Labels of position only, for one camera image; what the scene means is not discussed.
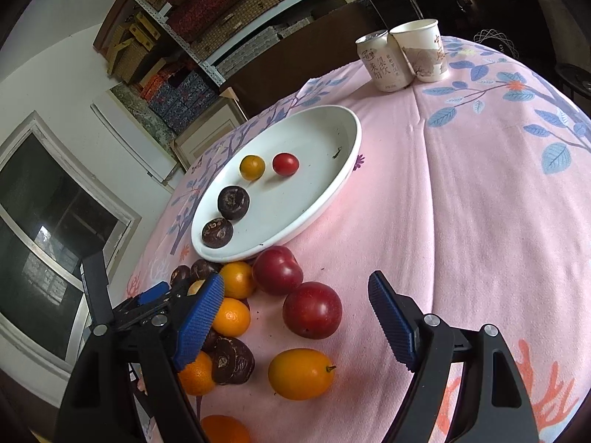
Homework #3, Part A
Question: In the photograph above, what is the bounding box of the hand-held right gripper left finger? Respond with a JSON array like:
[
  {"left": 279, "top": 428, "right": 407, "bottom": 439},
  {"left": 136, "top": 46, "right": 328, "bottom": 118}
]
[{"left": 54, "top": 273, "right": 225, "bottom": 443}]

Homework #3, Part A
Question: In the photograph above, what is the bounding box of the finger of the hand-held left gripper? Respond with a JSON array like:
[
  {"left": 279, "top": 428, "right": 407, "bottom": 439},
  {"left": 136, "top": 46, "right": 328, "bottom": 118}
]
[
  {"left": 124, "top": 281, "right": 171, "bottom": 308},
  {"left": 81, "top": 251, "right": 188, "bottom": 333}
]

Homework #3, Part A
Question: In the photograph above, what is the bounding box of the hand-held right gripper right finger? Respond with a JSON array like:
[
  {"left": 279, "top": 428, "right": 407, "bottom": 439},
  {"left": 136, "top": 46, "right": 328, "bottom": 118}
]
[{"left": 368, "top": 271, "right": 540, "bottom": 443}]

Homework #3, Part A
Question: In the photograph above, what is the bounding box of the dark water chestnut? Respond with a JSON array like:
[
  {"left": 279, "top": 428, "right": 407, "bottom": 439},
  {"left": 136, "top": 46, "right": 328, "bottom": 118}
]
[
  {"left": 201, "top": 327, "right": 221, "bottom": 354},
  {"left": 191, "top": 258, "right": 222, "bottom": 282},
  {"left": 217, "top": 185, "right": 251, "bottom": 220},
  {"left": 210, "top": 337, "right": 256, "bottom": 386},
  {"left": 170, "top": 265, "right": 192, "bottom": 289},
  {"left": 201, "top": 217, "right": 235, "bottom": 248}
]

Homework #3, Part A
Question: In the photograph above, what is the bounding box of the small orange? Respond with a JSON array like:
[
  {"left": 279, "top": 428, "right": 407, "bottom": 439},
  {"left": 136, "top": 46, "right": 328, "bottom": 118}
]
[
  {"left": 219, "top": 261, "right": 257, "bottom": 300},
  {"left": 178, "top": 351, "right": 217, "bottom": 396},
  {"left": 211, "top": 298, "right": 251, "bottom": 337},
  {"left": 199, "top": 415, "right": 252, "bottom": 443}
]

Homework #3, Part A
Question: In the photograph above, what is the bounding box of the red plum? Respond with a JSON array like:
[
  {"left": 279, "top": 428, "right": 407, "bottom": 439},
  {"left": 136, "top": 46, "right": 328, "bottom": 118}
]
[
  {"left": 252, "top": 246, "right": 304, "bottom": 296},
  {"left": 283, "top": 281, "right": 343, "bottom": 340}
]

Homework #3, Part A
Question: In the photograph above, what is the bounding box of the smooth yellow-orange fruit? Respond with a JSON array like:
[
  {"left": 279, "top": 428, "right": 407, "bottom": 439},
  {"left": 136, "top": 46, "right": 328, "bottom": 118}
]
[{"left": 268, "top": 348, "right": 337, "bottom": 401}]

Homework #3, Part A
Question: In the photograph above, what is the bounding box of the yellow cherry tomato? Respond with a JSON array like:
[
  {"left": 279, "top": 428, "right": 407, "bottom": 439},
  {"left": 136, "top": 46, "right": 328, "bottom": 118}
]
[{"left": 239, "top": 154, "right": 266, "bottom": 182}]

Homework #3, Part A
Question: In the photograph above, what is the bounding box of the red cherry tomato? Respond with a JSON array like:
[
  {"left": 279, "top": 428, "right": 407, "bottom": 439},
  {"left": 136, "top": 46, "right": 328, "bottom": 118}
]
[{"left": 272, "top": 152, "right": 300, "bottom": 177}]

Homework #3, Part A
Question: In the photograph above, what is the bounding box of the white oval plate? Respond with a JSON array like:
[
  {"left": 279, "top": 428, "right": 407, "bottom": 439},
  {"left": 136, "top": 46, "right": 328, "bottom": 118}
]
[{"left": 190, "top": 104, "right": 363, "bottom": 263}]

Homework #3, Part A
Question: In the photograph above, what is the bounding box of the white framed window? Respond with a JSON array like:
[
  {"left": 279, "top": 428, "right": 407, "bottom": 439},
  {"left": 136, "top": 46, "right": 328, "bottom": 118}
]
[{"left": 0, "top": 111, "right": 141, "bottom": 379}]

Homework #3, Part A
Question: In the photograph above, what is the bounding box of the white board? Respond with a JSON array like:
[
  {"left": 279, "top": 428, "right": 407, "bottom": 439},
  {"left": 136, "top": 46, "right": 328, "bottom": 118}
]
[{"left": 90, "top": 90, "right": 178, "bottom": 190}]

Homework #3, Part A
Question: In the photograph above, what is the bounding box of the pink printed tablecloth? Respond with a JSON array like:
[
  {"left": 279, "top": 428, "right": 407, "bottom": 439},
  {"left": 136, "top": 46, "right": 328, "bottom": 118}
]
[{"left": 124, "top": 34, "right": 591, "bottom": 443}]

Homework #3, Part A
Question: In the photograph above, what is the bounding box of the stack of blue patterned boxes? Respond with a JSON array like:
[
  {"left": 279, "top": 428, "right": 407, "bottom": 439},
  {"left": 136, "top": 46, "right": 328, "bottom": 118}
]
[{"left": 139, "top": 67, "right": 218, "bottom": 132}]

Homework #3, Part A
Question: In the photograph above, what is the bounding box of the row of grey patterned boxes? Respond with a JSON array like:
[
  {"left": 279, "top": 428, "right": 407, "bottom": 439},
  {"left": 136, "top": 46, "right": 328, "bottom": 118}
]
[{"left": 217, "top": 25, "right": 282, "bottom": 77}]

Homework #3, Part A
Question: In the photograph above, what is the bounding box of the white drink can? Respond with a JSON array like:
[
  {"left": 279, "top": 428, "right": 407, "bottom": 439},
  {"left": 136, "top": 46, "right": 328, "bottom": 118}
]
[{"left": 355, "top": 30, "right": 413, "bottom": 93}]

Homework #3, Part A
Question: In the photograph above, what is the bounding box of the brown wooden cabinet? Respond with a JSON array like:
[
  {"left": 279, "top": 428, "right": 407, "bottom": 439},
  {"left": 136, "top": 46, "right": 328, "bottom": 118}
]
[{"left": 219, "top": 2, "right": 384, "bottom": 121}]

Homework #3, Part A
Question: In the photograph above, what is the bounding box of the white metal shelf rack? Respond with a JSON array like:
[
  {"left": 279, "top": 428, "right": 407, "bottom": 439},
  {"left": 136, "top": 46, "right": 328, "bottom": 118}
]
[{"left": 122, "top": 0, "right": 444, "bottom": 88}]

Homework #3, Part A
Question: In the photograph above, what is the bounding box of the white paper cup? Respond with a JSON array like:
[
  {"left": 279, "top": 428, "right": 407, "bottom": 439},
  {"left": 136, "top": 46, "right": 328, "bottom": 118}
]
[{"left": 390, "top": 19, "right": 450, "bottom": 84}]

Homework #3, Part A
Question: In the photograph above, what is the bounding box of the stack of woven boxes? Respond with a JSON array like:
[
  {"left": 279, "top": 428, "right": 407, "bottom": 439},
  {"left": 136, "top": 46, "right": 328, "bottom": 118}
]
[{"left": 92, "top": 0, "right": 370, "bottom": 86}]

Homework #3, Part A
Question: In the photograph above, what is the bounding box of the black chair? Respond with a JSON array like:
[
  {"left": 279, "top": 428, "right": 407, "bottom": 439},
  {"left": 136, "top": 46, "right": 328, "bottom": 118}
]
[{"left": 365, "top": 0, "right": 467, "bottom": 33}]

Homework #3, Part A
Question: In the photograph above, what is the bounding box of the wooden picture frame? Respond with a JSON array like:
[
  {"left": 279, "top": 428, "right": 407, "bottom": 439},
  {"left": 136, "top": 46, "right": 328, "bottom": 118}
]
[{"left": 171, "top": 87, "right": 247, "bottom": 171}]

